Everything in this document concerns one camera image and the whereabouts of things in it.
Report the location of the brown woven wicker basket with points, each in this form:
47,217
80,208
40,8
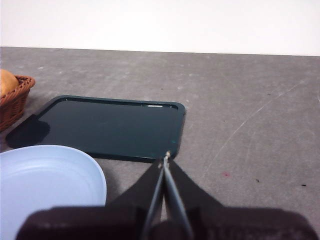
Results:
13,107

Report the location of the light blue round plate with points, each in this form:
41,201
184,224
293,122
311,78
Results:
45,190

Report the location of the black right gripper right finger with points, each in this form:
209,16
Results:
187,190

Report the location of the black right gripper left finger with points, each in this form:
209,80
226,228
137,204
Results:
140,190

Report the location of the yellow-brown potato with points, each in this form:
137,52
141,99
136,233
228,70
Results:
7,83

